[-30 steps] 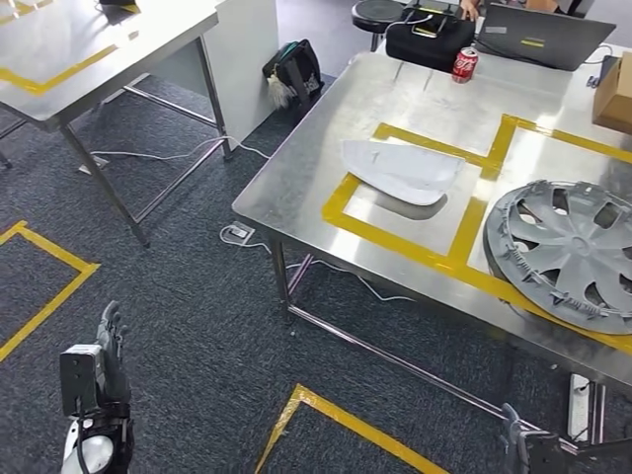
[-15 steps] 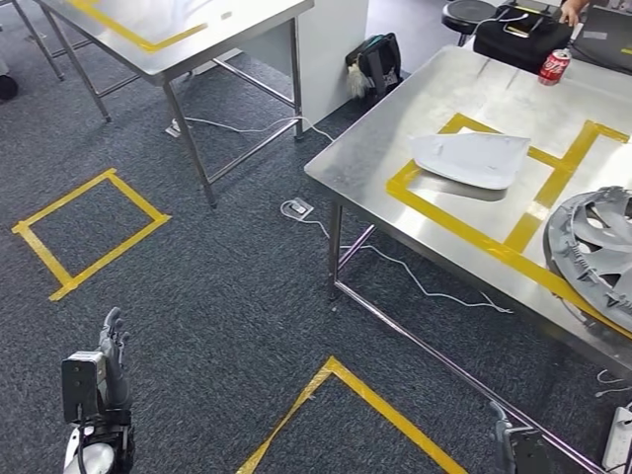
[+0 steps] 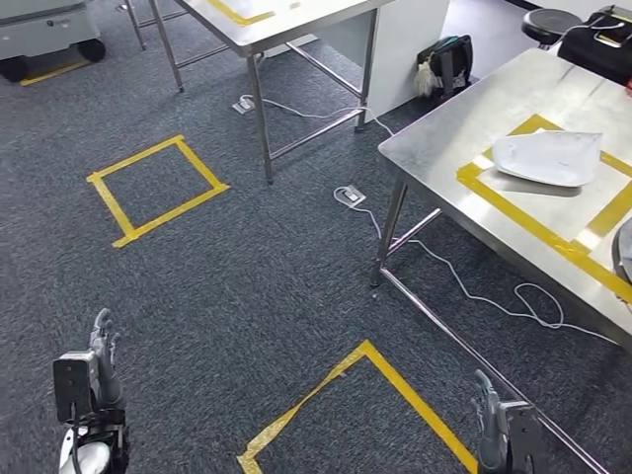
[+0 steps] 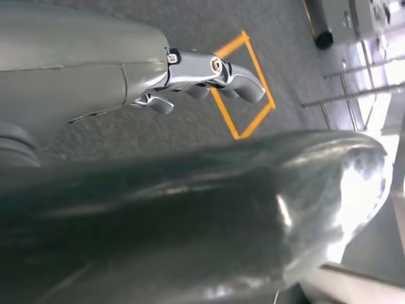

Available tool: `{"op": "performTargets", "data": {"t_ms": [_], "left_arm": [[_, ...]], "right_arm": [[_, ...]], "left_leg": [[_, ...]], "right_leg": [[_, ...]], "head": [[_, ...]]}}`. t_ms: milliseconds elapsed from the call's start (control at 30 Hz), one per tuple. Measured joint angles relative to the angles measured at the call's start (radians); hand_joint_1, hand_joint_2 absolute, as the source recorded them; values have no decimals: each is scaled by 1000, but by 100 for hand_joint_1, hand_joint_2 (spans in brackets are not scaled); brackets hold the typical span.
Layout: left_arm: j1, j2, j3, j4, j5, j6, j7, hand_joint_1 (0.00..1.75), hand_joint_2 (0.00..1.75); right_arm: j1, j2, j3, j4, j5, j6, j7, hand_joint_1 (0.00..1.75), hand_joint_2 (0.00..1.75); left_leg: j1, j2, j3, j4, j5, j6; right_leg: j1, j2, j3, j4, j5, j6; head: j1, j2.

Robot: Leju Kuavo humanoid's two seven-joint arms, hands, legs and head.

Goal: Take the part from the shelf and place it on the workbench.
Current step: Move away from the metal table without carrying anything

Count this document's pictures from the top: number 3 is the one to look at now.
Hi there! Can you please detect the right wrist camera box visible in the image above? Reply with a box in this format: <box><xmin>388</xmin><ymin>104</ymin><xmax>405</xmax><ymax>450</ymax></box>
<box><xmin>499</xmin><ymin>400</ymin><xmax>550</xmax><ymax>474</ymax></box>

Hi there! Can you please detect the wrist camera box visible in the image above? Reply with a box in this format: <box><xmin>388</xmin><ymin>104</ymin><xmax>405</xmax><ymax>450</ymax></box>
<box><xmin>52</xmin><ymin>350</ymin><xmax>100</xmax><ymax>427</ymax></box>
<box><xmin>499</xmin><ymin>400</ymin><xmax>550</xmax><ymax>474</ymax></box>

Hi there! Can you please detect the white wheeled cart base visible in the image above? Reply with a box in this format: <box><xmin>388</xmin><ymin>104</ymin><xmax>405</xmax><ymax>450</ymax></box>
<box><xmin>0</xmin><ymin>0</ymin><xmax>107</xmax><ymax>84</ymax></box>

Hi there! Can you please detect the black carry case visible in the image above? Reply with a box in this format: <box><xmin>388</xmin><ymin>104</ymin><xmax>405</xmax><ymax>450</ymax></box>
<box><xmin>556</xmin><ymin>5</ymin><xmax>632</xmax><ymax>88</ymax></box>

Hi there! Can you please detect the grey plastic wheel cover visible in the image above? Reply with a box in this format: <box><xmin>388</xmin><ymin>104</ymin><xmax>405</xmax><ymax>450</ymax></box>
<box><xmin>610</xmin><ymin>217</ymin><xmax>632</xmax><ymax>287</ymax></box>

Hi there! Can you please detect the yellow tape on steel table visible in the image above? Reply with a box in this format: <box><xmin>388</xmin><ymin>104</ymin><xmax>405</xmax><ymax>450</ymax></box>
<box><xmin>204</xmin><ymin>0</ymin><xmax>304</xmax><ymax>29</ymax></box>

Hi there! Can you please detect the white looped floor cable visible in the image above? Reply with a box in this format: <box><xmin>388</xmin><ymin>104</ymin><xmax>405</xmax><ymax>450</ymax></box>
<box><xmin>333</xmin><ymin>186</ymin><xmax>621</xmax><ymax>346</ymax></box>

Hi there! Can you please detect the grey floor socket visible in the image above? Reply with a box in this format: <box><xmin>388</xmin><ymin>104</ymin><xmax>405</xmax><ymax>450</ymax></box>
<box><xmin>230</xmin><ymin>93</ymin><xmax>257</xmax><ymax>117</ymax></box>
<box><xmin>333</xmin><ymin>185</ymin><xmax>368</xmax><ymax>210</ymax></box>

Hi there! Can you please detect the yellow floor tape strip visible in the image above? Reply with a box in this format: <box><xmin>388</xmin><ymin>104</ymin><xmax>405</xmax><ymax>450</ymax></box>
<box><xmin>20</xmin><ymin>57</ymin><xmax>93</xmax><ymax>88</ymax></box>

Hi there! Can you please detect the white socket cable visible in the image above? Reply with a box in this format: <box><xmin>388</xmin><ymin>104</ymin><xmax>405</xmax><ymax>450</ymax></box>
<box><xmin>244</xmin><ymin>94</ymin><xmax>396</xmax><ymax>138</ymax></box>

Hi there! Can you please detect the white curved plastic part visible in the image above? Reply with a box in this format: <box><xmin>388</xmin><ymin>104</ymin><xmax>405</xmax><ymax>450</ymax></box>
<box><xmin>490</xmin><ymin>129</ymin><xmax>604</xmax><ymax>190</ymax></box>

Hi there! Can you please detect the black round stool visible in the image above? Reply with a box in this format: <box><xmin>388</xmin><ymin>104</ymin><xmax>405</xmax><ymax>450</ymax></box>
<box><xmin>521</xmin><ymin>7</ymin><xmax>584</xmax><ymax>51</ymax></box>

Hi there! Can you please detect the black bag with tassel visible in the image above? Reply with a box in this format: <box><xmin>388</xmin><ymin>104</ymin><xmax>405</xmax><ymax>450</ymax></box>
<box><xmin>414</xmin><ymin>34</ymin><xmax>475</xmax><ymax>101</ymax></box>

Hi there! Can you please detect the yellow floor tape square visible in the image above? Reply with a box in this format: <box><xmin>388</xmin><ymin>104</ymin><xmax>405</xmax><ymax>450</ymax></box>
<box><xmin>85</xmin><ymin>133</ymin><xmax>232</xmax><ymax>251</ymax></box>
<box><xmin>236</xmin><ymin>339</ymin><xmax>481</xmax><ymax>474</ymax></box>

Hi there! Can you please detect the steel table with white panel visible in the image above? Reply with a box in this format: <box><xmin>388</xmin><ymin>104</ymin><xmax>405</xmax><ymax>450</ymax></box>
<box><xmin>121</xmin><ymin>0</ymin><xmax>451</xmax><ymax>187</ymax></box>

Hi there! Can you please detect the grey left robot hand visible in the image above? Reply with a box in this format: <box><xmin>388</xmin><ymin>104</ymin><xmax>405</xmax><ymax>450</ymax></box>
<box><xmin>87</xmin><ymin>307</ymin><xmax>125</xmax><ymax>412</ymax></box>

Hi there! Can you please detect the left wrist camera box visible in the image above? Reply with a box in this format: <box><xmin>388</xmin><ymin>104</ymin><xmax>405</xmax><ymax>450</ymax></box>
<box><xmin>52</xmin><ymin>350</ymin><xmax>100</xmax><ymax>427</ymax></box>

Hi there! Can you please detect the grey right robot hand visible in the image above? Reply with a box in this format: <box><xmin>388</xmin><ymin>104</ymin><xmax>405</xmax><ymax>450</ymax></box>
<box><xmin>470</xmin><ymin>367</ymin><xmax>510</xmax><ymax>474</ymax></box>

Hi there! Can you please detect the steel workbench table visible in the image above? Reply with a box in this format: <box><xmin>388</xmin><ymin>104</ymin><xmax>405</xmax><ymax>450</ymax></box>
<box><xmin>369</xmin><ymin>46</ymin><xmax>632</xmax><ymax>474</ymax></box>

